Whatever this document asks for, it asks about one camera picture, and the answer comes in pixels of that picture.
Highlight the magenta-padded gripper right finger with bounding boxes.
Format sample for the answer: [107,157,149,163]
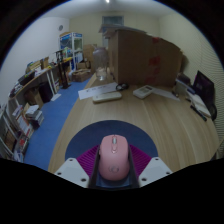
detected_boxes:
[128,143,174,188]

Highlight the black stand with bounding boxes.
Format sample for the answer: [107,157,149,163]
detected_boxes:
[55,49,72,90]

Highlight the flat white rectangular device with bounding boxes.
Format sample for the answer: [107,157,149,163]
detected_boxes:
[92,91,123,104]

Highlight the black monitor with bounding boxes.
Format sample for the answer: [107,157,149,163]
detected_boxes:
[193,69,216,108]

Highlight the black bin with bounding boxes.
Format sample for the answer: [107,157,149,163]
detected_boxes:
[38,81,54,104]

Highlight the black eyeglasses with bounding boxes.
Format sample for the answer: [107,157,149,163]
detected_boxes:
[115,82,130,92]

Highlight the white remote control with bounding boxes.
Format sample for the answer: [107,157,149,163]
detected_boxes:
[132,84,154,100]

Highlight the window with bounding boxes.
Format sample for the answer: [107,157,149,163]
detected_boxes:
[101,15,125,26]

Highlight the blue book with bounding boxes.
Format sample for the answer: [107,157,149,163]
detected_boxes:
[176,78,196,96]

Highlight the pink computer mouse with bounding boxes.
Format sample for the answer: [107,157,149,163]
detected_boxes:
[97,134,131,182]

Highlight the white book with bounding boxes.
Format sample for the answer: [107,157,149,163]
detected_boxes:
[186,93,213,118]

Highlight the clear plastic jug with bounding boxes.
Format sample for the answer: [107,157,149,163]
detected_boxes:
[92,46,109,82]

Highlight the cluttered shelf unit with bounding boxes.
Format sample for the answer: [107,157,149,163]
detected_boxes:
[0,56,59,163]

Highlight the blue and white cabinet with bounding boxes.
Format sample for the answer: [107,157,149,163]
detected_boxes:
[59,31,84,68]

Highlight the brown cardboard box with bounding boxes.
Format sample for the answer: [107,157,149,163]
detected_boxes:
[23,87,44,108]

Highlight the round blue mouse pad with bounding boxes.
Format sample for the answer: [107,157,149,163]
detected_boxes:
[64,119,159,189]

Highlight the low open cardboard box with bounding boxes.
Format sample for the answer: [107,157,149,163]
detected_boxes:
[71,68,93,83]

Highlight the large taped cardboard box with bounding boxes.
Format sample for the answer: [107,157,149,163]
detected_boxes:
[103,24,184,88]

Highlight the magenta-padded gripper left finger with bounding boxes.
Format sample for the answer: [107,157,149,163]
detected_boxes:
[54,143,101,189]

